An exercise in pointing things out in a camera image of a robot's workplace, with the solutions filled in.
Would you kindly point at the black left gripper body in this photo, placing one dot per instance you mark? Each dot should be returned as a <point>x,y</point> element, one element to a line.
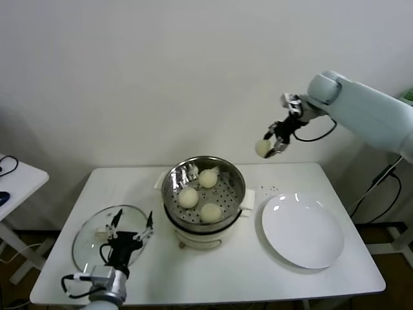
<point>124,245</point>

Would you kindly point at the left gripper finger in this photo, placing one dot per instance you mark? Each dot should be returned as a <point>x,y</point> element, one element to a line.
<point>118,217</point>
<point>150,219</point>

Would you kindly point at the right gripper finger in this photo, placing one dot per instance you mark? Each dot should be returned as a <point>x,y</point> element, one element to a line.
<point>271,127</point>
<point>281,146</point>

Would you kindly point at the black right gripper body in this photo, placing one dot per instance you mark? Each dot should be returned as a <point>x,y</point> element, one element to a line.
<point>290,126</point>

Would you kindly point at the white steamed baozi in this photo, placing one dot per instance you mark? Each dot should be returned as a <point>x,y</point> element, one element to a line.
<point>211,213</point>
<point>188,198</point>
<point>209,179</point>
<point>262,148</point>

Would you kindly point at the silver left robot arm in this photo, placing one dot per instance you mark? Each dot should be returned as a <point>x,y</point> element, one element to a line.
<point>113,294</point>

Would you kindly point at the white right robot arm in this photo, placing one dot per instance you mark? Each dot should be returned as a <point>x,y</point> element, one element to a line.
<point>364,109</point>

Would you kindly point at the steel perforated steamer basket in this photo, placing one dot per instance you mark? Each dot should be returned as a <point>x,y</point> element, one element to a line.
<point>171,190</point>

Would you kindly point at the round glass pot lid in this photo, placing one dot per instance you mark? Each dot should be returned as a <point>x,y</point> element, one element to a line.
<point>84,239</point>

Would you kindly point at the white electric cooker pot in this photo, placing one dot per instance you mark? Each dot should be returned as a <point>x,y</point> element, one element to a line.
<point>200,242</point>

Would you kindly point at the large white plate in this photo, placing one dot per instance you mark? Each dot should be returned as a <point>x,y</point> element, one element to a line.
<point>300,232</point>

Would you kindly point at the dark power adapter plug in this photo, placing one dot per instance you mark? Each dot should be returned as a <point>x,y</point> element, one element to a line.
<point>385,173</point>

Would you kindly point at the small blue object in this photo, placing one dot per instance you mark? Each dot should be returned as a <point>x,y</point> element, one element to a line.
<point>4,197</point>

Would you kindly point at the pale green appliance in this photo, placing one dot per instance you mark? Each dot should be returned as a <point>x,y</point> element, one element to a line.
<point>408,95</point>

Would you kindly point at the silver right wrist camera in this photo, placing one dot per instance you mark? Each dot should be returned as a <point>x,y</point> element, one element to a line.
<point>290,102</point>

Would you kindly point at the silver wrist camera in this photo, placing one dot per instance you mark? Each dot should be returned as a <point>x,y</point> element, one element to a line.
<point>101,274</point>
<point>290,102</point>

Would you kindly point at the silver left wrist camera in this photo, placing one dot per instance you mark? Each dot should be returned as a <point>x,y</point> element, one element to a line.
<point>101,274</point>

